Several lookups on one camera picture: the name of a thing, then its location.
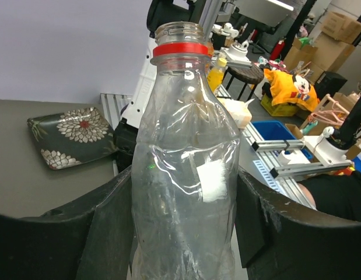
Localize red cap clear bottle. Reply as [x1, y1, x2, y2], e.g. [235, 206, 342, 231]
[131, 22, 240, 279]

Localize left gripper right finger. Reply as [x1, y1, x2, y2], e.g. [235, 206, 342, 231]
[235, 170, 361, 279]

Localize stacked cardboard boxes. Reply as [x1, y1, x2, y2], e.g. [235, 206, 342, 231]
[283, 11, 361, 83]

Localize round dark stool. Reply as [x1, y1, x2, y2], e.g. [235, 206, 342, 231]
[226, 64, 264, 101]

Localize red fire extinguisher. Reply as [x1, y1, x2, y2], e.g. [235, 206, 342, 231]
[269, 38, 286, 61]

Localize blue plastic bin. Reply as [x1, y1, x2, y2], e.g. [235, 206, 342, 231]
[251, 120, 312, 160]

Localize aluminium frame rail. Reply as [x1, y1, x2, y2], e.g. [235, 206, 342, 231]
[239, 124, 352, 208]

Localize cardboard box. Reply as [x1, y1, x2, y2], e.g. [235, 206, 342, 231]
[218, 98, 254, 129]

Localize black floral square plate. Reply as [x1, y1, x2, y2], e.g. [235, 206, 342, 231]
[27, 107, 117, 170]

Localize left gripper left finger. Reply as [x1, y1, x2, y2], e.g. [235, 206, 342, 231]
[0, 168, 134, 279]

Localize yellow drink bottle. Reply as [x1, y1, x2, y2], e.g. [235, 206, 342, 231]
[207, 57, 227, 93]

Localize person in striped shirt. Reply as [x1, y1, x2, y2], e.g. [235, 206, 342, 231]
[297, 171, 361, 222]

